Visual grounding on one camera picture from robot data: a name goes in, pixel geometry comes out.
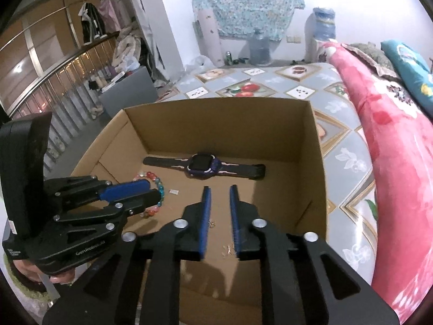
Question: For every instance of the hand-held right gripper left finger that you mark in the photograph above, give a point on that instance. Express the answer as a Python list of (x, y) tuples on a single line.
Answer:
[(205, 223)]

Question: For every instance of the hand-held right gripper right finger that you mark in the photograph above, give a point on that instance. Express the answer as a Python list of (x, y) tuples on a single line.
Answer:
[(233, 223)]

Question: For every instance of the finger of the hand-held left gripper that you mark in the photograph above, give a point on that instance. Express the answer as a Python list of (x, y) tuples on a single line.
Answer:
[(145, 201), (125, 189)]

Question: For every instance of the gold earring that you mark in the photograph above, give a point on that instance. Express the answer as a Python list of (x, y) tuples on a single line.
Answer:
[(230, 250)]

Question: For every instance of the small white paper scrap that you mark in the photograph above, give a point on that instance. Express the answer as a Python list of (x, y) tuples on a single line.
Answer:
[(174, 192)]

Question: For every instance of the dark purple watch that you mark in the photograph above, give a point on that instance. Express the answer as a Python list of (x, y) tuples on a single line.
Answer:
[(203, 164)]

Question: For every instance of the brown cardboard box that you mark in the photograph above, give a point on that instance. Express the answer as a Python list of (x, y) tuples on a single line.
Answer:
[(287, 176)]

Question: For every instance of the person's left hand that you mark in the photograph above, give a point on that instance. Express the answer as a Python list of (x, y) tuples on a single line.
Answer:
[(61, 278)]

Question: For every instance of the metal stair railing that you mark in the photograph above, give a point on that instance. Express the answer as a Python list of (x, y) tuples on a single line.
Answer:
[(50, 84)]

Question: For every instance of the grey box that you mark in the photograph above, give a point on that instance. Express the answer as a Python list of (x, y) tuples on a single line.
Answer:
[(127, 91)]

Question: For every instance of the fruit print tablecloth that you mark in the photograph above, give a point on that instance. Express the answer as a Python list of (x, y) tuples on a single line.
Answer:
[(348, 162)]

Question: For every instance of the pile of clothes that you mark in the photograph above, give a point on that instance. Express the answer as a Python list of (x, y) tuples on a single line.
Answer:
[(128, 45)]

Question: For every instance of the white plastic bag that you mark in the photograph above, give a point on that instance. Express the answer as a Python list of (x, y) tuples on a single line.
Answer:
[(199, 62)]

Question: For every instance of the green can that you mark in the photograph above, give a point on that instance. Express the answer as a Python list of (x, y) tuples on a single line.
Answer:
[(228, 58)]

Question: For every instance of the pink floral blanket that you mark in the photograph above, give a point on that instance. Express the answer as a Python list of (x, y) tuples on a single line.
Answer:
[(399, 176)]

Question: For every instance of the white spotted roll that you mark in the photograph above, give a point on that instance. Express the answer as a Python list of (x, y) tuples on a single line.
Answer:
[(209, 37)]

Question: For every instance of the hanging clothes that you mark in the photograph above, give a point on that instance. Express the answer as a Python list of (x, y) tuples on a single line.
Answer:
[(101, 17)]

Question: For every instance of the brown patterned cushion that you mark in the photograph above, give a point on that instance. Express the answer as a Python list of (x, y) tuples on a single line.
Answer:
[(372, 57)]

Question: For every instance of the teal floral hanging cloth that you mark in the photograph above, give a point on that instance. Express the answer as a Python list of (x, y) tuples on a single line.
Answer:
[(247, 3)]

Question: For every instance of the blue water jug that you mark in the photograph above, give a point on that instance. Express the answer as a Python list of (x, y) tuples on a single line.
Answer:
[(323, 22)]

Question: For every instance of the teal printed pillow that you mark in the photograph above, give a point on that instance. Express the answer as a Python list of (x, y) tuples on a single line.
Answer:
[(406, 64)]

